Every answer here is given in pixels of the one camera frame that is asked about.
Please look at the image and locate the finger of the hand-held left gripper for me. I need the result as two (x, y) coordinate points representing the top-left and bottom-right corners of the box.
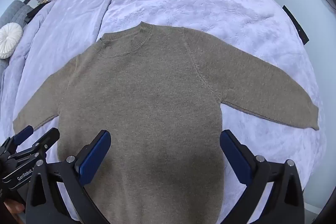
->
(12, 126), (34, 147)
(28, 127), (60, 159)

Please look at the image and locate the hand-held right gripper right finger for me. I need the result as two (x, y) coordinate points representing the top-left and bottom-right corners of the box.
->
(220, 130), (306, 224)

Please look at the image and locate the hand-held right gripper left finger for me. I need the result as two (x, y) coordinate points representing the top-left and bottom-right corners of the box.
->
(25, 130), (112, 224)

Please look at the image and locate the olive knit sweater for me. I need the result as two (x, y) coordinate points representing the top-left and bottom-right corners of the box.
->
(13, 21), (320, 224)

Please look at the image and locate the person's left hand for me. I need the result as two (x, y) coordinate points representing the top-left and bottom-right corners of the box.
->
(4, 200), (26, 214)

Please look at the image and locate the white round pleated cushion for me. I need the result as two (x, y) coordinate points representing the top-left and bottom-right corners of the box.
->
(0, 22), (24, 59)

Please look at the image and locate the small black object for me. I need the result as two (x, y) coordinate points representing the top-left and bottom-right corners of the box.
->
(25, 5), (49, 24)

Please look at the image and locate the grey quilted sofa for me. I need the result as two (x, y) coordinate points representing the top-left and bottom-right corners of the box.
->
(0, 0), (34, 83)

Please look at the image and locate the black flat bar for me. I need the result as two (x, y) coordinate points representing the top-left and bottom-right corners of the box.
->
(282, 5), (310, 45)

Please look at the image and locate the lavender plush blanket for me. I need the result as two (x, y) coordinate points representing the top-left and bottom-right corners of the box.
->
(0, 0), (327, 214)

